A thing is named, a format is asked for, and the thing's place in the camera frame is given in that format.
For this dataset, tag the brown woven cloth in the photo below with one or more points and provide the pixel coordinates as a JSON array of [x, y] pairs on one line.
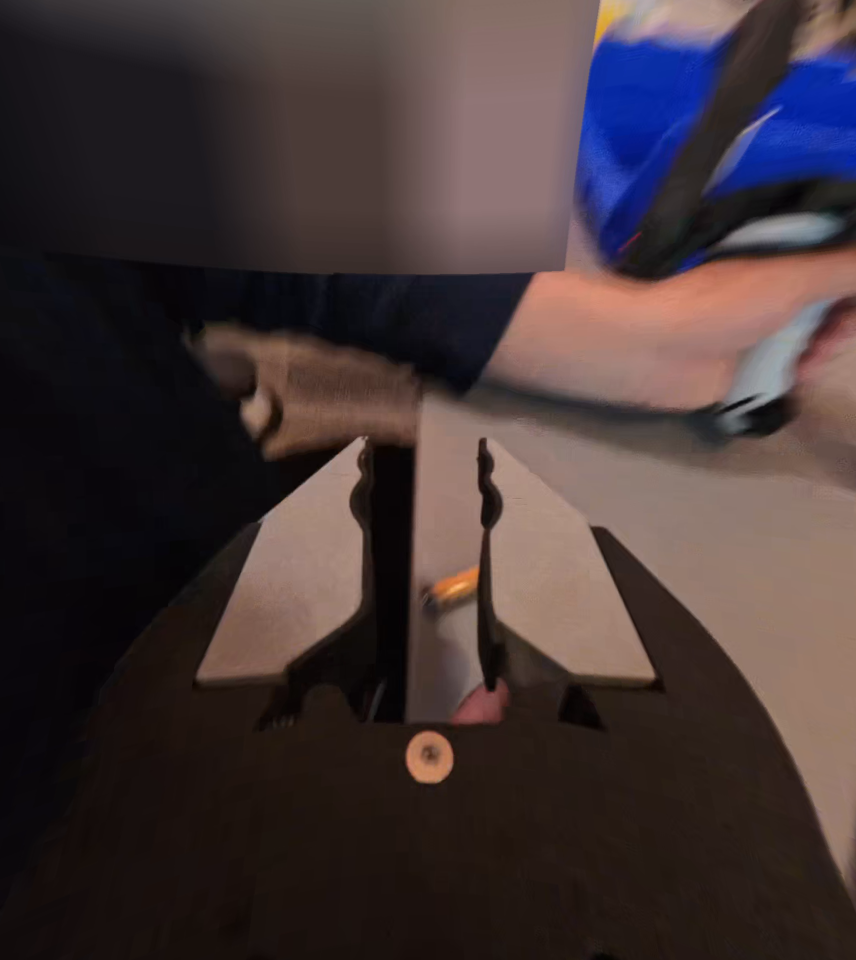
[[330, 390]]

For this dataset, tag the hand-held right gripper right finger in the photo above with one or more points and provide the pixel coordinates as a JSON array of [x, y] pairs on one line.
[[555, 577]]

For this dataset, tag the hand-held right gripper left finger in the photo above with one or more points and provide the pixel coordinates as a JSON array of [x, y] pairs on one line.
[[300, 570]]

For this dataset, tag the person's left hand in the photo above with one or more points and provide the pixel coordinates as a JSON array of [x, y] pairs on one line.
[[780, 307]]

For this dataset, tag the gold aaa battery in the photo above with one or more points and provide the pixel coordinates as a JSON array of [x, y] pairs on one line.
[[452, 589]]

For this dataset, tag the person's left forearm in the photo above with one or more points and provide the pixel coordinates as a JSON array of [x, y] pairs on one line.
[[593, 337]]

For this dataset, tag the person's dark clothing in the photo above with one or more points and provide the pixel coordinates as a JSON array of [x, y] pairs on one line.
[[97, 480]]

